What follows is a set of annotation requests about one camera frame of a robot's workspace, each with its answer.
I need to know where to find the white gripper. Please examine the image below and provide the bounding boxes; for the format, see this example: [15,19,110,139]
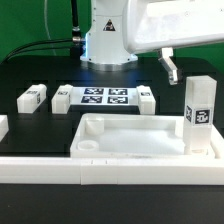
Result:
[123,0,224,85]

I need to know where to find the white desk top tray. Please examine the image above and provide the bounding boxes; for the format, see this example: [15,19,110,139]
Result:
[69,113,224,159]

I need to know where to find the fiducial marker sheet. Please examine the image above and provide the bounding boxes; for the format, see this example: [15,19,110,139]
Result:
[71,87,137,106]

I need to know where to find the white front fence bar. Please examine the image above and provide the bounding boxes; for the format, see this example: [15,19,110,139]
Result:
[0,157,224,185]

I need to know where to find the white fence bar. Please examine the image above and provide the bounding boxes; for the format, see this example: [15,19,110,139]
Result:
[0,157,224,185]
[0,115,9,142]

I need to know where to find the white left fence bar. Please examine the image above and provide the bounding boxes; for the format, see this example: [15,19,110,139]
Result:
[0,115,9,142]

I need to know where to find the black cable connector post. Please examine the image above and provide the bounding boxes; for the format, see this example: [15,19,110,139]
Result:
[70,0,83,59]

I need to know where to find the black cable bundle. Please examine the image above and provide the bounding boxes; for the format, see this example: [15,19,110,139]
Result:
[2,37,84,64]

